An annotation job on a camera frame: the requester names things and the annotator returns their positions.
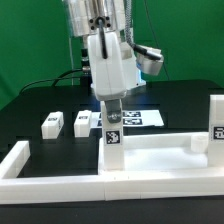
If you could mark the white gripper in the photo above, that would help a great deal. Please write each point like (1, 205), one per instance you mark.
(108, 76)

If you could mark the white desk top tray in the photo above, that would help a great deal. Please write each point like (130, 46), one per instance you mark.
(163, 152)

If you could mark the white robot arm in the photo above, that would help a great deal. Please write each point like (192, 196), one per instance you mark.
(91, 17)

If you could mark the marker sheet black white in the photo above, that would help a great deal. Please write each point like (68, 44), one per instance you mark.
(142, 118)

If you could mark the white U-shaped fence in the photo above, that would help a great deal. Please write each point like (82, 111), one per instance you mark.
(107, 186)

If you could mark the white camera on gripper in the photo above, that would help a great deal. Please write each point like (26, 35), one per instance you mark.
(148, 60)

